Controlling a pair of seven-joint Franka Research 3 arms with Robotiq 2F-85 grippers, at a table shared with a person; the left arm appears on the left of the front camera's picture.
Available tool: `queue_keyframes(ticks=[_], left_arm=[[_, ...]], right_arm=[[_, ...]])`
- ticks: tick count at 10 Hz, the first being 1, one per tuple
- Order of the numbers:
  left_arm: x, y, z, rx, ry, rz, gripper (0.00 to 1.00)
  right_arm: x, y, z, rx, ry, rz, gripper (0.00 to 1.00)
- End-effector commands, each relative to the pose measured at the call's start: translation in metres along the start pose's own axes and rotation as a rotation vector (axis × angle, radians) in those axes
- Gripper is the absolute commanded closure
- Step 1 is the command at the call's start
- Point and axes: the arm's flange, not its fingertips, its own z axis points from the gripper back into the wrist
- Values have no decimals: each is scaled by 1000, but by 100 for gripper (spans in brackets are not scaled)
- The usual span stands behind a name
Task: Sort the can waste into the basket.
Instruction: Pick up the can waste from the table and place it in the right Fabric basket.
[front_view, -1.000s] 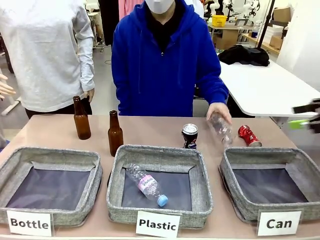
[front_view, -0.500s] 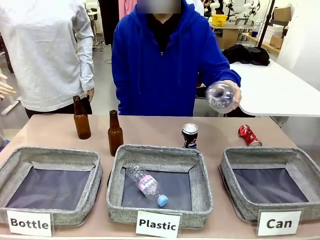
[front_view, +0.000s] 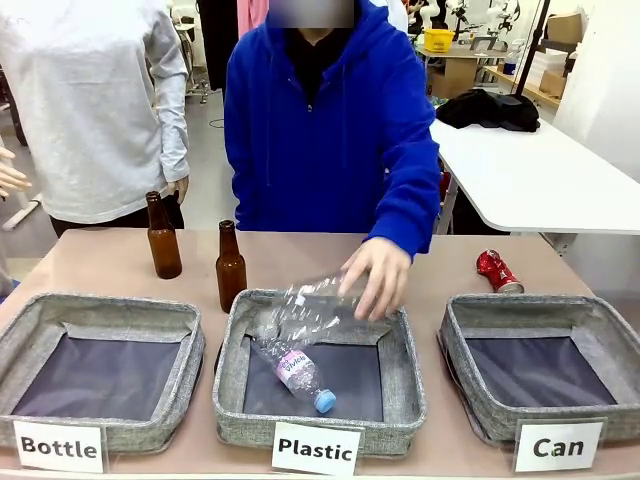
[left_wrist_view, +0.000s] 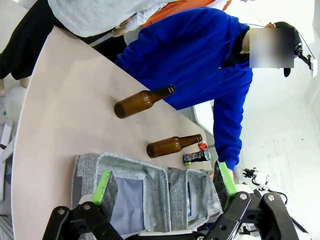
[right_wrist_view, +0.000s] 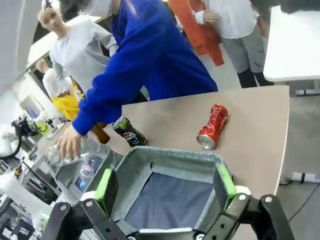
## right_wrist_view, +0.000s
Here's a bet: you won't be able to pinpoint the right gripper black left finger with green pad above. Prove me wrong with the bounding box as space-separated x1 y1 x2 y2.
41 168 131 240

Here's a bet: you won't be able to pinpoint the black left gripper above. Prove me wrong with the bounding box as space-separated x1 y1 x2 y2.
11 115 36 138

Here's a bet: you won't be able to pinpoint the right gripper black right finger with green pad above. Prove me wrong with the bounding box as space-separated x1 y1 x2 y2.
196 163 296 240

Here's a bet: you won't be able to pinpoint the clear plastic bottle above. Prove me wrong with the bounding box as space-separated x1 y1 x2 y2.
47 136 101 168

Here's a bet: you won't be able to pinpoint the blue sleeved right forearm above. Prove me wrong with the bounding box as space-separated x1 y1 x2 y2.
71 72 132 137

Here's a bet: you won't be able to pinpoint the small grey felt basket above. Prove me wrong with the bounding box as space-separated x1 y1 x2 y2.
53 144 124 204

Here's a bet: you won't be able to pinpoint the black Pepsi can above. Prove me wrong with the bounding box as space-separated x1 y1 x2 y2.
111 116 149 148

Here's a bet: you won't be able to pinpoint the large grey felt basket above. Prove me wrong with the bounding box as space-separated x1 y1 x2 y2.
109 146 236 234

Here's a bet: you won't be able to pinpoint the crushed red soda can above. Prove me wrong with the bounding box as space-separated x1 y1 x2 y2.
196 103 230 150

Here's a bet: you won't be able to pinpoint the person's right hand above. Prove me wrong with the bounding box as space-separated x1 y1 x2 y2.
56 124 84 161

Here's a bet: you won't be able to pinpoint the plastic bottle pink label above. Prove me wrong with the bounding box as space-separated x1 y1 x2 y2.
78 157 98 191

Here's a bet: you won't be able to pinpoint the mannequin in yellow skirt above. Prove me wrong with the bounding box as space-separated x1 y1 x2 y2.
35 60 82 121

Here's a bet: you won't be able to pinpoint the brown glass bottle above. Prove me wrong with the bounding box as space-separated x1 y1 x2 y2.
91 122 111 145

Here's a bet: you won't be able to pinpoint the white power strip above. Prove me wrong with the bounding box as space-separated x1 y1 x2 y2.
290 171 320 184

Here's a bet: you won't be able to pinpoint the mannequin in grey shirt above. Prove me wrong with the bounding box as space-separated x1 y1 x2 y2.
37 9 119 91

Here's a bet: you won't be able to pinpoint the person's blue sweater torso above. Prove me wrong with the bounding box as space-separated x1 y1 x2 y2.
92 0 219 103

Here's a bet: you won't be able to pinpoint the white side table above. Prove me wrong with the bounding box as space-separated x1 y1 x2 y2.
263 5 320 84

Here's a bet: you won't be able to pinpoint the orange hanging garment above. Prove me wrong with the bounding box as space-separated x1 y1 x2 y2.
166 0 225 67

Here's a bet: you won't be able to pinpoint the mannequin white shirt grey shorts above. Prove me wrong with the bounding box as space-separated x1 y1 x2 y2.
194 0 275 89

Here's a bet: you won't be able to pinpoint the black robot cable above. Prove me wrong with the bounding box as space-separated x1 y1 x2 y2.
0 129 24 161

